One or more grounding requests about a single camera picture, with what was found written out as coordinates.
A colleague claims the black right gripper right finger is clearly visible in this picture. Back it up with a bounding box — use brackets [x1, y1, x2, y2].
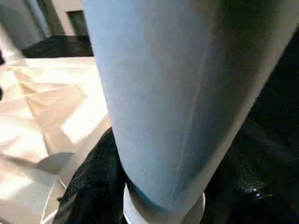
[202, 149, 299, 224]

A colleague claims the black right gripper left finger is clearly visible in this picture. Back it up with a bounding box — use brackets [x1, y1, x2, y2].
[54, 127, 128, 224]

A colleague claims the white plastic table top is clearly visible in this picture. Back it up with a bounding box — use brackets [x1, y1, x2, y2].
[0, 56, 113, 224]

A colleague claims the black work mat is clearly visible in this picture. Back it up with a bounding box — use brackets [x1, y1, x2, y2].
[22, 30, 299, 194]

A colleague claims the brown grey curtain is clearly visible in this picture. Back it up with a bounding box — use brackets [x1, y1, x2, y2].
[35, 0, 67, 39]

